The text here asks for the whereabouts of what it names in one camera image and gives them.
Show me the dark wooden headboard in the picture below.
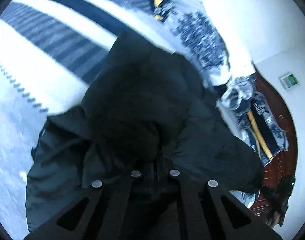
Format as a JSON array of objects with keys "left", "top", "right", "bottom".
[{"left": 245, "top": 70, "right": 298, "bottom": 220}]

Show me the blue white striped bedsheet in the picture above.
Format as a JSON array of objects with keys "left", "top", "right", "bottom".
[{"left": 0, "top": 0, "right": 178, "bottom": 239}]

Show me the blue tree print quilt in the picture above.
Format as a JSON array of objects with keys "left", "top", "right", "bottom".
[{"left": 142, "top": 0, "right": 289, "bottom": 209}]

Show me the green white wall switch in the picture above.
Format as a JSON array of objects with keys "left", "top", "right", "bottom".
[{"left": 279, "top": 73, "right": 299, "bottom": 90}]

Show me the black puffer jacket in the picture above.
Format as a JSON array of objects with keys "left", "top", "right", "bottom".
[{"left": 26, "top": 33, "right": 264, "bottom": 231}]

